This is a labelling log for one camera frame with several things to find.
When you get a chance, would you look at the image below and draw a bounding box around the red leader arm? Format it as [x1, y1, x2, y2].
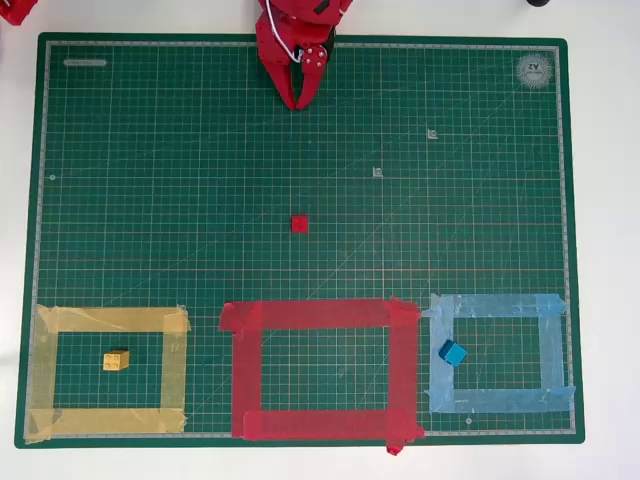
[0, 0, 39, 26]

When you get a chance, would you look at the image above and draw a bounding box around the red tape square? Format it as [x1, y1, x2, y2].
[218, 296, 426, 456]

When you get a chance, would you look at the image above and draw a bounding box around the yellow tape square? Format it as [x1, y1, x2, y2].
[24, 303, 192, 444]

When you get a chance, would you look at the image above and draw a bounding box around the blue toy brick cube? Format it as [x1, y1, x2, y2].
[438, 339, 469, 368]

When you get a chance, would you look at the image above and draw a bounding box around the yellow toy brick cube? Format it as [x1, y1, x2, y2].
[102, 349, 131, 372]

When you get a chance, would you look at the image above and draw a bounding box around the blue tape square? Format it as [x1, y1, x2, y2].
[421, 292, 577, 415]

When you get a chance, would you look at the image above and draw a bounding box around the green cutting mat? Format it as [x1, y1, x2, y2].
[13, 32, 586, 450]

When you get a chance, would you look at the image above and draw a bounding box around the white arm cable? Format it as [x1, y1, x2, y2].
[264, 0, 302, 64]

